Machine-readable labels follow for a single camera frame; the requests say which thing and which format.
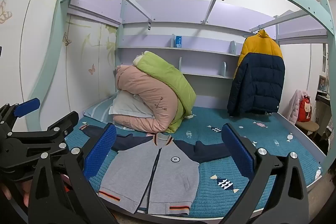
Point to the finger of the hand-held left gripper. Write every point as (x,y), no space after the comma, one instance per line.
(26,106)
(60,125)

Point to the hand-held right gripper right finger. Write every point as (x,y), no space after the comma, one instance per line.
(237,150)

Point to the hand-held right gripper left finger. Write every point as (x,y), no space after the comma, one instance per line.
(101,150)

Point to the grey navy zip jacket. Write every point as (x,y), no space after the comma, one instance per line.
(155,174)

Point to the person's left hand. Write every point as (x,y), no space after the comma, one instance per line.
(14,192)

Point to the teal quilted bed cover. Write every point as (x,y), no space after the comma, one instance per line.
(275,155)

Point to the blue striped sheet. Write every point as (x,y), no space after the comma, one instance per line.
(97,108)

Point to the white pillow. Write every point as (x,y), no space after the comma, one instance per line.
(126,106)

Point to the white floral wardrobe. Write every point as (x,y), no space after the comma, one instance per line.
(86,64)

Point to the pink quilt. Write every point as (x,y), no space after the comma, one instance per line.
(155,106)

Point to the pink jacket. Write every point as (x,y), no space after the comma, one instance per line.
(292,106)

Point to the yellow navy puffer jacket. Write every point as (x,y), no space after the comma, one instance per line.
(260,82)

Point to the wooden stool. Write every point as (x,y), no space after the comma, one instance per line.
(307,127)

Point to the red cartoon bag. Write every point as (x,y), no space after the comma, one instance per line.
(304,108)

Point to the green quilt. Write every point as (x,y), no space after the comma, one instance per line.
(162,74)

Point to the small blue box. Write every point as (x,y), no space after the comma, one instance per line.
(178,40)

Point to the dark hanging tag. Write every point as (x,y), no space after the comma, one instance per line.
(150,26)

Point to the small butterfly wall sticker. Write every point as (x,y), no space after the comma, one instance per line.
(91,69)
(67,40)

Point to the large butterfly wall sticker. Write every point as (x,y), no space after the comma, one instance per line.
(4,11)

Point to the lavender wall shelf unit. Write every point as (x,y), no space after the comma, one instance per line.
(202,56)

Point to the picture frame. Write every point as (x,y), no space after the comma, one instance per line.
(322,83)

